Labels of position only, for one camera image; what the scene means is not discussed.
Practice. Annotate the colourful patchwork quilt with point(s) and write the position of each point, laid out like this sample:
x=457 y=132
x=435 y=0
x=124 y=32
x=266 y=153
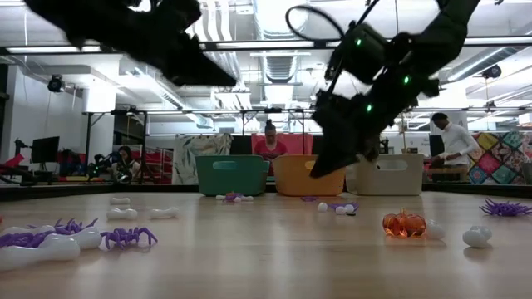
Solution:
x=503 y=158

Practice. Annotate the black aluminium table frame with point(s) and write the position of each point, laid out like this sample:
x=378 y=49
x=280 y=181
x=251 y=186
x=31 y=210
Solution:
x=83 y=192

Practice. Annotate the black background robot arm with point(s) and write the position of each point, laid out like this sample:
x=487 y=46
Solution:
x=104 y=166

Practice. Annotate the black metal rack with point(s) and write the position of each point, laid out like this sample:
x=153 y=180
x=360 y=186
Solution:
x=88 y=137

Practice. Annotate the light grey plastic bin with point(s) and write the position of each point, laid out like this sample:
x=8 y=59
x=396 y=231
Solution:
x=399 y=182

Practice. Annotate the teal plastic bin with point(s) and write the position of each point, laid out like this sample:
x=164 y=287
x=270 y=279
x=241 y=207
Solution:
x=245 y=178

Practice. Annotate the purple plastic spider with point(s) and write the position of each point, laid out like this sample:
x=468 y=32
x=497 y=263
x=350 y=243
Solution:
x=505 y=207
x=128 y=236
x=23 y=238
x=72 y=226
x=308 y=199
x=232 y=196
x=344 y=204

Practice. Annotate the red storage shelf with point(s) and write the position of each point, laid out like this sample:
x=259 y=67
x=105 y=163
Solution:
x=162 y=166

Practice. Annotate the silver ventilation duct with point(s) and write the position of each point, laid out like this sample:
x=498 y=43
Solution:
x=282 y=21
x=490 y=58

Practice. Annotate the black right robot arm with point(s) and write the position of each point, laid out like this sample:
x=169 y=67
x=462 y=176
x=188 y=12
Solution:
x=453 y=25

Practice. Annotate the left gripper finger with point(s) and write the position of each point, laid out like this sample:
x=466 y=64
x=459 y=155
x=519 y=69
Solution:
x=208 y=74

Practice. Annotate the orange plastic pumpkin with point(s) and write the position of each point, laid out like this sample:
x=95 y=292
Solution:
x=404 y=224

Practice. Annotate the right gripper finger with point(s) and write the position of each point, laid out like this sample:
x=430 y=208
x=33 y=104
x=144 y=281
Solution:
x=371 y=149
x=336 y=155

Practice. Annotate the yellow-orange plastic bin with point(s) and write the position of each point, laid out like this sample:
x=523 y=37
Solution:
x=291 y=182

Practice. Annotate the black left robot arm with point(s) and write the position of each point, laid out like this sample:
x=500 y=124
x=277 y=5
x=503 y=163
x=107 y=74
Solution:
x=104 y=21

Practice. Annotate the black spot lamp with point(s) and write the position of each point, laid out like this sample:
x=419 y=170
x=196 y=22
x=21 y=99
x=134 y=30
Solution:
x=492 y=71
x=55 y=84

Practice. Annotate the black monitor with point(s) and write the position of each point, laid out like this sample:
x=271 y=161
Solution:
x=436 y=145
x=45 y=149

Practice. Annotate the person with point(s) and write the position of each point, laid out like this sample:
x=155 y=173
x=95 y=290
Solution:
x=126 y=160
x=270 y=149
x=455 y=143

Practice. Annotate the red cloth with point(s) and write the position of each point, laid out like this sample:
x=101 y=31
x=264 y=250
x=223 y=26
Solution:
x=299 y=143

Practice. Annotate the leaf print cloth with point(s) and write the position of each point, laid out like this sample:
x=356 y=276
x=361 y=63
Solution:
x=191 y=162

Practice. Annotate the black overhead frame beam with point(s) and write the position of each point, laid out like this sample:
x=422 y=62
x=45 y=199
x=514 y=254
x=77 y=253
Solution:
x=498 y=41

